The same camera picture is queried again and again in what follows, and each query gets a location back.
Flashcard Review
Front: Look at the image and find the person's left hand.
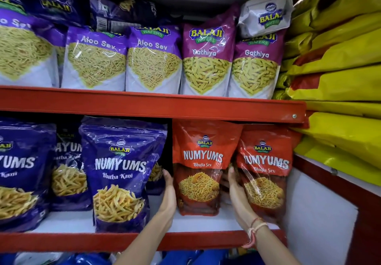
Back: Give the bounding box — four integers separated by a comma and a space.
158, 170, 177, 218

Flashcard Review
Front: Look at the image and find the person's right hand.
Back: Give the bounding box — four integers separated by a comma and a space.
227, 167, 261, 230

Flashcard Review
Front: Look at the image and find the red snack packet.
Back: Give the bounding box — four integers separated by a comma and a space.
172, 120, 243, 217
236, 124, 302, 224

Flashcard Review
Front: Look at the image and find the person's left forearm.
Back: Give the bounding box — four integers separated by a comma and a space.
114, 211, 176, 265

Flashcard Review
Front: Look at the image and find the person's right forearm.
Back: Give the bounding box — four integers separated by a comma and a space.
243, 219, 302, 265

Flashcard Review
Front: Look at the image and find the dark blue snack packet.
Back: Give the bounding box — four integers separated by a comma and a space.
79, 116, 168, 234
145, 161, 166, 196
50, 124, 93, 212
0, 118, 57, 233

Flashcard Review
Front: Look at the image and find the pink thread wristband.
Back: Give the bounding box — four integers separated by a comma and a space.
242, 217, 269, 249

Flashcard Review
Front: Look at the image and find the red metal shelf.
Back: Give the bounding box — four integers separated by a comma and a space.
0, 228, 288, 254
0, 85, 308, 124

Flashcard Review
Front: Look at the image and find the bright blue packet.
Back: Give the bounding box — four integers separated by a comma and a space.
58, 253, 112, 265
160, 249, 228, 265

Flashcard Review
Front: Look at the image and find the magenta snack packet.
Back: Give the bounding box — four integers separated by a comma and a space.
180, 5, 240, 97
227, 29, 287, 100

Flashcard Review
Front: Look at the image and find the light purple snack packet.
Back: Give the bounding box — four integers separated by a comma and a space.
0, 0, 60, 88
61, 26, 129, 92
125, 25, 183, 94

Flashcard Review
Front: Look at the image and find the red side shelf unit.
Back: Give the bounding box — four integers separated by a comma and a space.
293, 154, 381, 265

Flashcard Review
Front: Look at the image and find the white plastic packet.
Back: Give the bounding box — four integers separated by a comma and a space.
13, 252, 64, 265

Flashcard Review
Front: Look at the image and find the stack of yellow packets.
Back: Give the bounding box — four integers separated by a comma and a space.
271, 0, 381, 187

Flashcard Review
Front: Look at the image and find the white snack packet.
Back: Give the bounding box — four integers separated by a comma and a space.
237, 0, 294, 38

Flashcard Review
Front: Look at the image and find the dark purple snack packet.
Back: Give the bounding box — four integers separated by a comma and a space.
89, 0, 160, 34
25, 0, 87, 28

